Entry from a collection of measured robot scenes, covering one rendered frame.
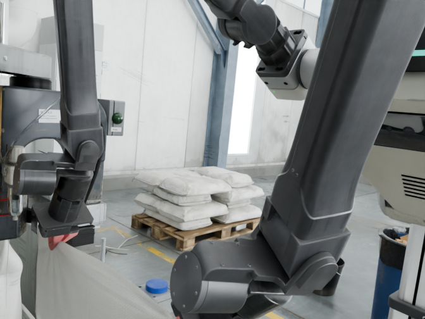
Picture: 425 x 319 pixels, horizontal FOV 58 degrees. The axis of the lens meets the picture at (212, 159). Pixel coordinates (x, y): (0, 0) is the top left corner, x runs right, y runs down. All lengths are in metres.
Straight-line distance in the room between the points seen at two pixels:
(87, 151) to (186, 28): 5.87
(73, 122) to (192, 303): 0.41
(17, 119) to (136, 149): 5.10
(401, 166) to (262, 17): 0.40
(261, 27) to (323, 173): 0.52
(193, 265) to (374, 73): 0.23
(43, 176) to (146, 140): 5.36
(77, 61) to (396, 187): 0.66
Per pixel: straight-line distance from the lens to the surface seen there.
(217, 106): 6.81
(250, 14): 0.78
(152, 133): 6.09
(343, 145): 0.32
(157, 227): 3.88
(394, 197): 0.91
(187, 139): 6.57
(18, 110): 0.91
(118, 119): 1.00
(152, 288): 1.08
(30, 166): 0.71
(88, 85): 0.68
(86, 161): 0.69
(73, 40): 0.67
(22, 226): 0.98
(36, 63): 0.94
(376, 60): 0.29
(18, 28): 4.13
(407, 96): 0.73
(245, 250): 0.40
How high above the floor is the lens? 1.34
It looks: 8 degrees down
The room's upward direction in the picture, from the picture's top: 6 degrees clockwise
